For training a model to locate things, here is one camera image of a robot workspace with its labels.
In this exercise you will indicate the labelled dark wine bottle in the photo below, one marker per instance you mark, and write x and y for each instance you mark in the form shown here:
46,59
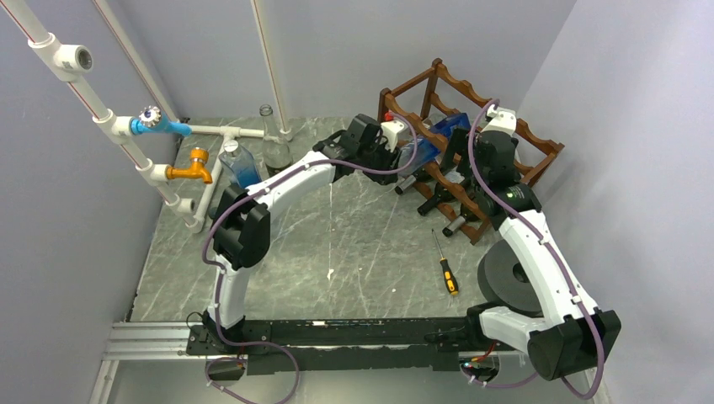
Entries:
409,181

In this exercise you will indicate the clear tall empty bottle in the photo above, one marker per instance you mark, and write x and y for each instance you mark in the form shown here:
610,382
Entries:
275,147

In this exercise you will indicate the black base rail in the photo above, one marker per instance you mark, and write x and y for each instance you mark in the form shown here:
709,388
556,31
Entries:
270,346

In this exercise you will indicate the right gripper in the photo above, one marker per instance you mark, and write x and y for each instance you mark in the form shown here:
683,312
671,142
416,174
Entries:
460,141

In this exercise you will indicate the yellow black screwdriver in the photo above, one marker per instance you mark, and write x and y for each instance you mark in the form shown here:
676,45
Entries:
449,278

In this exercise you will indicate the clear stoppered glass bottle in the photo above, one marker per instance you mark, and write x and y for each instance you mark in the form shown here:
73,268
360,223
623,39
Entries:
240,164

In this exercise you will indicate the orange brass tap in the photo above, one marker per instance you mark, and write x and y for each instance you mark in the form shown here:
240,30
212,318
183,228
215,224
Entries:
196,170

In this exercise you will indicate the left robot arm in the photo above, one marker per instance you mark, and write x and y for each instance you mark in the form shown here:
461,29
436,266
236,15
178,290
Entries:
240,233

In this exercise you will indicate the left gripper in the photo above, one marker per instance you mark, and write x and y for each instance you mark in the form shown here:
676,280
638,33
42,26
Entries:
390,159

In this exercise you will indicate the dark green wine bottle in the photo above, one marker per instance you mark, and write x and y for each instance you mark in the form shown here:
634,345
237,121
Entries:
464,217

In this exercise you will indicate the white pvc pipe frame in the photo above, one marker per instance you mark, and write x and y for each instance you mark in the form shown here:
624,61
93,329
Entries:
70,64

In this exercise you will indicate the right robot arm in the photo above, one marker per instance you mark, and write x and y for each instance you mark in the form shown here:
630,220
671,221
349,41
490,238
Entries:
535,304

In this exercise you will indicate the blue tap valve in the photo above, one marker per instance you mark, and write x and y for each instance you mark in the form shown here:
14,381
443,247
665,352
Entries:
152,120

